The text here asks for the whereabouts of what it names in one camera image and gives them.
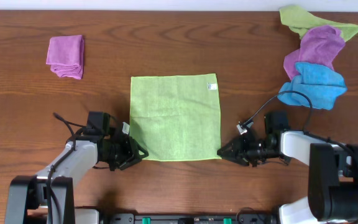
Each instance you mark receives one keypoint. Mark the crumpled purple cloth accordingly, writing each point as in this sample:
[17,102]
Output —
[320,45]

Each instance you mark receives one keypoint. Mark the green microfiber cloth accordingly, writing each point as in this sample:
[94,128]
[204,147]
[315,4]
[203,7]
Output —
[176,118]

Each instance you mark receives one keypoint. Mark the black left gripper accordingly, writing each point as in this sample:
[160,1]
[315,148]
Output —
[128,152]

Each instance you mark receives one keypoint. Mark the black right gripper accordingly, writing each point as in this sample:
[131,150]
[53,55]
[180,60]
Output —
[237,144]

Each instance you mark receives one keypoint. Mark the folded purple cloth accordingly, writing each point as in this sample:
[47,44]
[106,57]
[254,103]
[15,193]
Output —
[65,56]

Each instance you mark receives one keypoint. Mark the crumpled green cloth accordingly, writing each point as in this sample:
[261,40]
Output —
[300,21]

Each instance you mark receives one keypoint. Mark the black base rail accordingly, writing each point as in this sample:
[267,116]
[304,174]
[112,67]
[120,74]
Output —
[128,218]

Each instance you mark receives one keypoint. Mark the crumpled blue cloth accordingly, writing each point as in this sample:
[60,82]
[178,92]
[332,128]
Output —
[315,85]

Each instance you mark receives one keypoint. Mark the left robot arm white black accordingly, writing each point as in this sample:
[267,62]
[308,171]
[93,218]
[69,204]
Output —
[48,196]

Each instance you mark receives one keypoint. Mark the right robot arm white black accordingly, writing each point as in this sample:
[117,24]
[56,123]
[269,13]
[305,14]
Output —
[332,176]

